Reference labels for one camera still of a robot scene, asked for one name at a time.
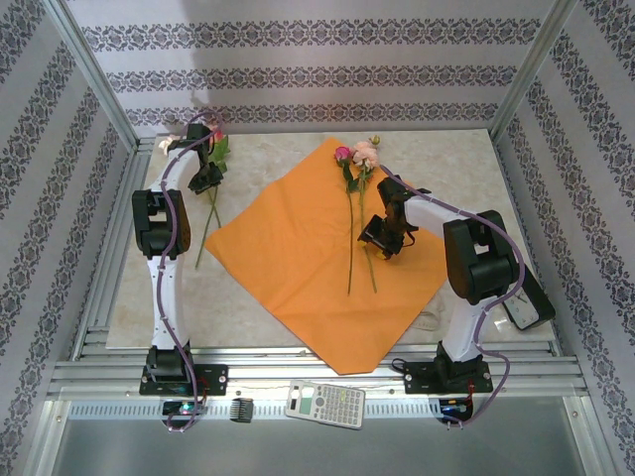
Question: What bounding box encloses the pink fake flower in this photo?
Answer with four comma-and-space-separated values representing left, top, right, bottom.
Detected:
195, 126, 232, 272

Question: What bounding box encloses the orange wrapping paper sheet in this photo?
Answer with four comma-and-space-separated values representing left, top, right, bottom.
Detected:
204, 137, 446, 377

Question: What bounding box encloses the peach fake rose with bud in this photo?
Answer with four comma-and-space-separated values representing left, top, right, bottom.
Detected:
349, 134, 383, 295

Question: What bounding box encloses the dark pink fake rose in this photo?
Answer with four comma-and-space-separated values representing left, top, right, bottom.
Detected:
332, 145, 362, 298

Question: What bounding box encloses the black alarm clock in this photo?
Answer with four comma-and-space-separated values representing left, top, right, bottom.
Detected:
498, 270, 557, 331

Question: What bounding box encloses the grey scientific calculator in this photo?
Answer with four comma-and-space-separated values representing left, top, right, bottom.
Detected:
285, 379, 367, 431

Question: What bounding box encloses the black clipper comb guard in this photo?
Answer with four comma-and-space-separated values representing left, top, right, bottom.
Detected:
229, 397, 254, 423

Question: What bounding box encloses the circuit board with green light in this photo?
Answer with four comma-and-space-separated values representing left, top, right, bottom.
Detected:
162, 400, 204, 417

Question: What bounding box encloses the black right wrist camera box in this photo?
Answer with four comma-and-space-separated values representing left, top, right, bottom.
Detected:
376, 176, 416, 202

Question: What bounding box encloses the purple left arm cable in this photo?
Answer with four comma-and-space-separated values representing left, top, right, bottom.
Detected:
148, 111, 224, 435

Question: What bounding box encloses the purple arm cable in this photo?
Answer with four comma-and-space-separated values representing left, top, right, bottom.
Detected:
379, 166, 526, 430
148, 111, 224, 435

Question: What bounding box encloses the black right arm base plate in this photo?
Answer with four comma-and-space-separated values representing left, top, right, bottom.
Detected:
404, 360, 492, 396

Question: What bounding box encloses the aluminium right side rail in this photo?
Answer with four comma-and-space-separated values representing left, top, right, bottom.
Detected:
493, 131, 567, 356

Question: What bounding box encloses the aluminium rail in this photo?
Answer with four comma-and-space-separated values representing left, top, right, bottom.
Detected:
71, 138, 153, 361
47, 346, 591, 398
493, 131, 567, 356

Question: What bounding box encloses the aluminium front rail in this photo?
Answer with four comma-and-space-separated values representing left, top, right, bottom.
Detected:
47, 346, 591, 398

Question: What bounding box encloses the aluminium left corner post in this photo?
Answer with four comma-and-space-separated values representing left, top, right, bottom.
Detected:
43, 0, 140, 153

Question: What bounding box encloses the aluminium corner post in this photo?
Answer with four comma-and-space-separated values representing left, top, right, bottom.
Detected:
488, 0, 579, 145
43, 0, 140, 153

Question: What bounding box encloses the aluminium left side rail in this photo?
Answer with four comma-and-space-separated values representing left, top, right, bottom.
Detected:
71, 138, 153, 361

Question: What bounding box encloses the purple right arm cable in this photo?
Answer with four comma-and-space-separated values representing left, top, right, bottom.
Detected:
379, 166, 526, 430

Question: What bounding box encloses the small circuit board with wires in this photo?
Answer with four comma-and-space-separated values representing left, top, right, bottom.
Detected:
439, 399, 475, 421

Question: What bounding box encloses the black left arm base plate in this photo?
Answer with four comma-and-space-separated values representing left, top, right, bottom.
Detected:
139, 363, 229, 397

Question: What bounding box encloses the aluminium right corner post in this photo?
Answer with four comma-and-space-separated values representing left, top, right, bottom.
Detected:
488, 0, 579, 145

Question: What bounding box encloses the perforated metal cable tray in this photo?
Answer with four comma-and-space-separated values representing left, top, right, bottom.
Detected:
66, 398, 480, 421

